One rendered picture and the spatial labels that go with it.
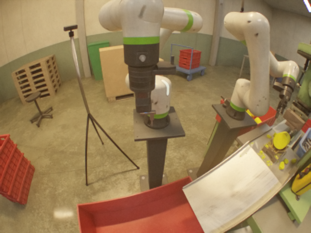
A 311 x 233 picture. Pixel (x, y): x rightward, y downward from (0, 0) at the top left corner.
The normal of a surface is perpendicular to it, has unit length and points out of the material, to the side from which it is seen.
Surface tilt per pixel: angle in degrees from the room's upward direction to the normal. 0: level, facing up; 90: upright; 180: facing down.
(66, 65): 90
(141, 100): 70
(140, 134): 0
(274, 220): 0
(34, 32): 90
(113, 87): 90
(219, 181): 30
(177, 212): 0
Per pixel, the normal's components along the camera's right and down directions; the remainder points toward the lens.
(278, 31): -0.95, 0.18
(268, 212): 0.02, -0.79
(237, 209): -0.46, -0.59
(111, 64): 0.39, 0.57
